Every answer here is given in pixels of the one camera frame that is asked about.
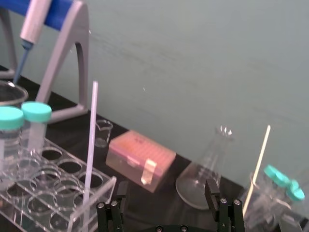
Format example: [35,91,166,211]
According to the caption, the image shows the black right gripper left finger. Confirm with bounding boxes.
[96,181,129,232]

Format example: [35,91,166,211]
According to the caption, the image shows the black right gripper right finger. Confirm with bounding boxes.
[204,178,243,232]

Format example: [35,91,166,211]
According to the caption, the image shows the clear beaker holding rod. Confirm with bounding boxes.
[240,169,294,232]

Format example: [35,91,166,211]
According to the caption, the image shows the cream white stirring rod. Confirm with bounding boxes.
[242,124,271,216]

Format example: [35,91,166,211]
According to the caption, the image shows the translucent glass stirring rod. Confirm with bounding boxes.
[82,81,99,232]

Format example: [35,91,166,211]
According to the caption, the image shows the clear glass conical flask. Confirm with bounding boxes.
[175,125,235,210]

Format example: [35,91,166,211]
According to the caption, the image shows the clear acrylic tube rack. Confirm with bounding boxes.
[0,139,117,232]

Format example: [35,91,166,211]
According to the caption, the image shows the clear tube with teal cap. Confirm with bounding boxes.
[20,101,53,158]
[0,106,25,184]
[255,164,291,208]
[272,179,306,218]

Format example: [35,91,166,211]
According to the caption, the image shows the pink pipette tip box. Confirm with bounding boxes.
[105,130,177,193]

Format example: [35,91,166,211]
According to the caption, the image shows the small clear glass beaker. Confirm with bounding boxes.
[94,119,114,148]

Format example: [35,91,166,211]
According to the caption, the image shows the large clear glass beaker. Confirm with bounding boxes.
[0,80,29,114]

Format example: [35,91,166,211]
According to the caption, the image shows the grey pipette stand, blue bar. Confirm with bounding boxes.
[0,0,90,124]

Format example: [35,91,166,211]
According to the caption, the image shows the grey pipette with blue tip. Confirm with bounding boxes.
[13,0,53,84]

